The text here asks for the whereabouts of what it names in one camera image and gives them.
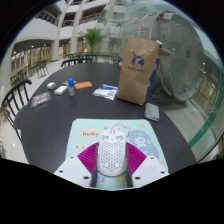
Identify brown paper bag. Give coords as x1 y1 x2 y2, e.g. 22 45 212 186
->
116 23 161 106

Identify far group of black chairs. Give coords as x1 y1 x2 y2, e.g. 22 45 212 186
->
9 59 50 86

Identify small blue-capped bottle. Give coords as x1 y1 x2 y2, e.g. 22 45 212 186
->
67 77 76 97

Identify light blue printed mouse pad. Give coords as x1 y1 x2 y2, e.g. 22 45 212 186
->
64 118 169 192

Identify brown flat packet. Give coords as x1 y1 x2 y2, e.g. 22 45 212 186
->
62 79 78 86

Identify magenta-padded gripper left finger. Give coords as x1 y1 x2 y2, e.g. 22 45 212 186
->
53 141 101 189

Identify white honeycomb computer mouse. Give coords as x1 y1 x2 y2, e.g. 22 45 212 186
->
96 128 128 178

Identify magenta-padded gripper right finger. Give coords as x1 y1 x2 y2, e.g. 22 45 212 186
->
124 141 170 189

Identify black chairs behind table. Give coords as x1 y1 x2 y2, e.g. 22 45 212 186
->
60 53 123 69

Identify clear plastic snack bag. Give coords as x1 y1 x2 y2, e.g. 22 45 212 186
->
30 91 52 109

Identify green potted plant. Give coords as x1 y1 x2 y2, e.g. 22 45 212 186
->
80 27 107 54

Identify white and blue plastic packet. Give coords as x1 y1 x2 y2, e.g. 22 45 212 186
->
91 83 119 101

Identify orange flat packet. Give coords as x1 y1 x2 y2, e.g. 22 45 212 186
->
73 81 93 90

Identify black chair with grey seat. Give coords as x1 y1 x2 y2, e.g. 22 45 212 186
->
0 78 33 134

